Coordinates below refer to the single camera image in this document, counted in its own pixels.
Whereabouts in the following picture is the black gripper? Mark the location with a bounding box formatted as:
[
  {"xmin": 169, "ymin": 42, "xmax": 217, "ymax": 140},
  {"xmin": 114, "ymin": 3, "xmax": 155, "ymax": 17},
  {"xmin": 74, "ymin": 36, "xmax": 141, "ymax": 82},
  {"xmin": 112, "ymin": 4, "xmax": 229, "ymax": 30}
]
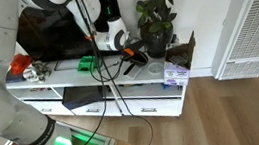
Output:
[{"xmin": 124, "ymin": 38, "xmax": 149, "ymax": 63}]

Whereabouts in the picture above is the black pouch with white trim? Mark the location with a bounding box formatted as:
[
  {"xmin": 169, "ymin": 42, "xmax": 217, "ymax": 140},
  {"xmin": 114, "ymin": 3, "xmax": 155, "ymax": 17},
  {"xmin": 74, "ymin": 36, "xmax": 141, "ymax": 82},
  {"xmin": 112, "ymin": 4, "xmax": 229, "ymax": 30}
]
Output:
[{"xmin": 129, "ymin": 51, "xmax": 151, "ymax": 68}]

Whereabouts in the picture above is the green lunchbox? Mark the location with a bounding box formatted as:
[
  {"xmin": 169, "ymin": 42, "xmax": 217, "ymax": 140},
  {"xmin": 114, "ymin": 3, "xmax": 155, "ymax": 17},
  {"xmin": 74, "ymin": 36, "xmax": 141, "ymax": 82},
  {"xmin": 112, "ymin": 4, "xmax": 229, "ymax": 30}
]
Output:
[{"xmin": 75, "ymin": 54, "xmax": 98, "ymax": 74}]

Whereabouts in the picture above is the glossy black plant pot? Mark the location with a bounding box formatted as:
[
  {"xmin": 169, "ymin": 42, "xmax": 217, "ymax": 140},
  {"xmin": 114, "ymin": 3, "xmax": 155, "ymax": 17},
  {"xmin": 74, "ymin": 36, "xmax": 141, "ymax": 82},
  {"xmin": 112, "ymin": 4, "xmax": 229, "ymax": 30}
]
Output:
[{"xmin": 138, "ymin": 20, "xmax": 178, "ymax": 61}]

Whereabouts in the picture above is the white round plastic lid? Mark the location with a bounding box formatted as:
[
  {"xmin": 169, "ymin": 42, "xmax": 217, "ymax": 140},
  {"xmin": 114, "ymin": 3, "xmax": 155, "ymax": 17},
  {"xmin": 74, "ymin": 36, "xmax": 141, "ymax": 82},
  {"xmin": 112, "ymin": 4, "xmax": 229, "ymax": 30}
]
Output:
[{"xmin": 146, "ymin": 60, "xmax": 166, "ymax": 76}]

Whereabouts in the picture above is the clear plastic packaging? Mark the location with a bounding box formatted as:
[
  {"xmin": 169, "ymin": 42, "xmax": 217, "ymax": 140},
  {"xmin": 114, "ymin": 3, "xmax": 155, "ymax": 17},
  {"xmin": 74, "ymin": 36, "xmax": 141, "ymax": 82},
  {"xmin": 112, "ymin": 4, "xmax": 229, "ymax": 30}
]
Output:
[{"xmin": 167, "ymin": 53, "xmax": 188, "ymax": 66}]

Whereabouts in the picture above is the Kirkland cardboard box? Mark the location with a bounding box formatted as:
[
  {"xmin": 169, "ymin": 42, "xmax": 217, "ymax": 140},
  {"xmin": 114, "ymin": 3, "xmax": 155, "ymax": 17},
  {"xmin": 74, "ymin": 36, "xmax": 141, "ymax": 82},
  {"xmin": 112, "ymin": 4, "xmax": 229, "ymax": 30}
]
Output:
[{"xmin": 158, "ymin": 31, "xmax": 202, "ymax": 90}]

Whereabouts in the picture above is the green leafy plant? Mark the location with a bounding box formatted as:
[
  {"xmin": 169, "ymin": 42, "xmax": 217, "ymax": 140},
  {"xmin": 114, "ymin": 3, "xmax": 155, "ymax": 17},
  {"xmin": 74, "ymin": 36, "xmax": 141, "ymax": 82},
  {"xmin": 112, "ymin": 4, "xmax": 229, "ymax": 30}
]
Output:
[{"xmin": 133, "ymin": 0, "xmax": 185, "ymax": 35}]

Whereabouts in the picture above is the white TV cabinet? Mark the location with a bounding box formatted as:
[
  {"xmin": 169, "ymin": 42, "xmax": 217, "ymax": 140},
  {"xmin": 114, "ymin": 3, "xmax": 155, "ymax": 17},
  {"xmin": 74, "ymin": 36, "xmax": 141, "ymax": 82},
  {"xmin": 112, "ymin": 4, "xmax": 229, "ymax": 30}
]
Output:
[{"xmin": 0, "ymin": 19, "xmax": 197, "ymax": 139}]

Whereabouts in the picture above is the black flat screen television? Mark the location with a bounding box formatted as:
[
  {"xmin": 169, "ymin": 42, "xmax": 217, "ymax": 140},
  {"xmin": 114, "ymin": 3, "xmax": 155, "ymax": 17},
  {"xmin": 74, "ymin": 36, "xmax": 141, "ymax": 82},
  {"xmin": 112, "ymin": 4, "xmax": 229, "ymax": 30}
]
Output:
[{"xmin": 11, "ymin": 0, "xmax": 126, "ymax": 69}]

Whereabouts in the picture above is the grey white striped cloth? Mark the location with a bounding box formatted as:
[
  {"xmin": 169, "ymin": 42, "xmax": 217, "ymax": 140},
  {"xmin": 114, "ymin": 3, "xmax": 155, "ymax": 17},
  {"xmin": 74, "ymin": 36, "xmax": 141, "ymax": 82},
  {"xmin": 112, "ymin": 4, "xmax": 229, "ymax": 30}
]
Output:
[{"xmin": 20, "ymin": 59, "xmax": 54, "ymax": 85}]

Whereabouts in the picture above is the red plastic object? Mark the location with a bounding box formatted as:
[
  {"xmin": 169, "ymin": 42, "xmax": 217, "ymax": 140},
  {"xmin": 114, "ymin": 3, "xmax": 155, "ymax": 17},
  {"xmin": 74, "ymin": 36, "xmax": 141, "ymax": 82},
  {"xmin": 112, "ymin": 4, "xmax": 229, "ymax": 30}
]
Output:
[{"xmin": 8, "ymin": 51, "xmax": 35, "ymax": 77}]

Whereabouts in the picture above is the dark grey box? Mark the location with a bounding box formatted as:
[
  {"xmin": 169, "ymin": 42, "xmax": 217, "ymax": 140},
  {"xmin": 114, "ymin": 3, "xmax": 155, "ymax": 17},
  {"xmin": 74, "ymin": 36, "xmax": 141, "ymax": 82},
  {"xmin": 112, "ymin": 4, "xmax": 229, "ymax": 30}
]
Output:
[{"xmin": 3, "ymin": 68, "xmax": 26, "ymax": 85}]

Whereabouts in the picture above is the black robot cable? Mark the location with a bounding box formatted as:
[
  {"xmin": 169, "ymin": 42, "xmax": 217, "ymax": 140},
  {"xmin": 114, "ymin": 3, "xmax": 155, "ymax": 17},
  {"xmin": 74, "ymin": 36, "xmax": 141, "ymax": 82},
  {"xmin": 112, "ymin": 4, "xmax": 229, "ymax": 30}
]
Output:
[{"xmin": 35, "ymin": 0, "xmax": 156, "ymax": 145}]

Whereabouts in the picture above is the metal drawer handle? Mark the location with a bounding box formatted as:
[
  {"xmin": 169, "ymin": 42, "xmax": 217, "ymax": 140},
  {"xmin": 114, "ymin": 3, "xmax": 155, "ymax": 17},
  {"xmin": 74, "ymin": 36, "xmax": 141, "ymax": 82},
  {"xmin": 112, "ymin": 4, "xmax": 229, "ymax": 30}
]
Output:
[
  {"xmin": 85, "ymin": 107, "xmax": 101, "ymax": 115},
  {"xmin": 139, "ymin": 105, "xmax": 158, "ymax": 114},
  {"xmin": 40, "ymin": 107, "xmax": 53, "ymax": 114}
]

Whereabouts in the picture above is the thin metal TV stand frame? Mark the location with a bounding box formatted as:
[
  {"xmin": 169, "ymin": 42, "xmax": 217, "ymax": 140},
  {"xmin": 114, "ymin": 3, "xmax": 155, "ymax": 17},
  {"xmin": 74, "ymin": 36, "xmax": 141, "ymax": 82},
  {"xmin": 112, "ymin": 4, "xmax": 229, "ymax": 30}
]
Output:
[{"xmin": 52, "ymin": 56, "xmax": 85, "ymax": 73}]

